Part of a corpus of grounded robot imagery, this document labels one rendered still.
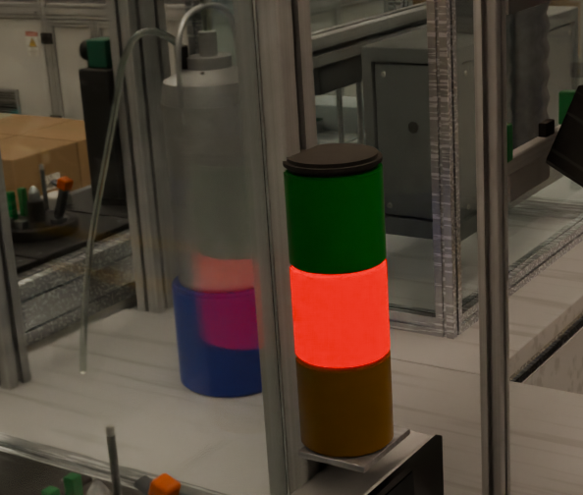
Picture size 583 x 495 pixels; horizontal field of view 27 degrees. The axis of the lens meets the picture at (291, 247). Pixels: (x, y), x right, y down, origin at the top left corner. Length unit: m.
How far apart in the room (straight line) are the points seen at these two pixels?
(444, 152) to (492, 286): 0.77
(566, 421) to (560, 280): 0.55
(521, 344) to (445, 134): 0.33
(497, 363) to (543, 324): 0.87
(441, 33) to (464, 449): 0.58
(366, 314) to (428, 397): 1.06
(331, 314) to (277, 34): 0.14
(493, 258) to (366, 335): 0.42
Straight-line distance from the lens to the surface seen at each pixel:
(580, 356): 2.09
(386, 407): 0.65
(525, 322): 1.93
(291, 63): 0.61
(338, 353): 0.62
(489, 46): 0.99
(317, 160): 0.60
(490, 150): 1.00
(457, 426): 1.60
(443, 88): 1.77
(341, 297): 0.61
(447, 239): 1.82
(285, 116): 0.61
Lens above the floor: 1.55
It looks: 17 degrees down
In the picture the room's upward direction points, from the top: 4 degrees counter-clockwise
